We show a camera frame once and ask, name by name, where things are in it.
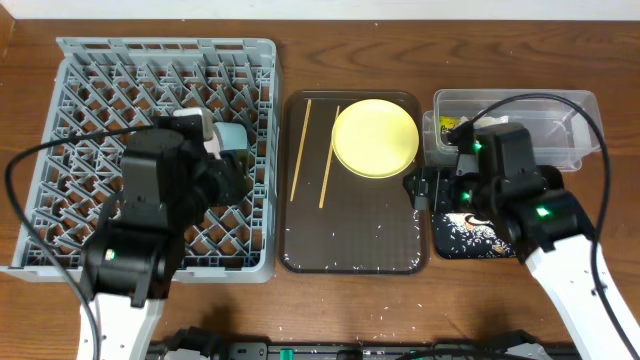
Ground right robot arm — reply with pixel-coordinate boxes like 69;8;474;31
403;123;639;359

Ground light blue bowl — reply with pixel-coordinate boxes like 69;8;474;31
218;122;249;152

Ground wooden chopstick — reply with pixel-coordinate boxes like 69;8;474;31
318;105;340;209
290;99;312;202

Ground left black cable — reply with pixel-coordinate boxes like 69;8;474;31
3;124;154;360

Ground yellow round plate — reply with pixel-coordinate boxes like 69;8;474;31
331;99;419;179

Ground rice and food scraps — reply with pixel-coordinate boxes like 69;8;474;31
433;213;516;259

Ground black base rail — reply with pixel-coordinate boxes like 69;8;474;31
144;327;584;360

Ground pink round bowl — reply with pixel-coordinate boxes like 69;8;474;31
203;122;222;159

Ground dark brown serving tray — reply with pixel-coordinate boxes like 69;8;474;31
277;90;430;275

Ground grey plastic dish rack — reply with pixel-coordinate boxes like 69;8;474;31
2;37;282;283

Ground white napkin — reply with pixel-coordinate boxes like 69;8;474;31
456;115;509;129

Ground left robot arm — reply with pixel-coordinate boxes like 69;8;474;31
77;107;250;359

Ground black cable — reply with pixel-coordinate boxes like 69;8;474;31
3;124;154;360
444;93;640;360

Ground black plastic tray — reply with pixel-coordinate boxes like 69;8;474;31
423;165;564;259

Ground clear plastic bin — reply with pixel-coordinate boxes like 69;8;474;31
422;89;601;172

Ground right black cable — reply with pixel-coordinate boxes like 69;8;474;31
444;93;640;360

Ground green snack wrapper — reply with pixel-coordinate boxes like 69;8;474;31
439;116;460;134

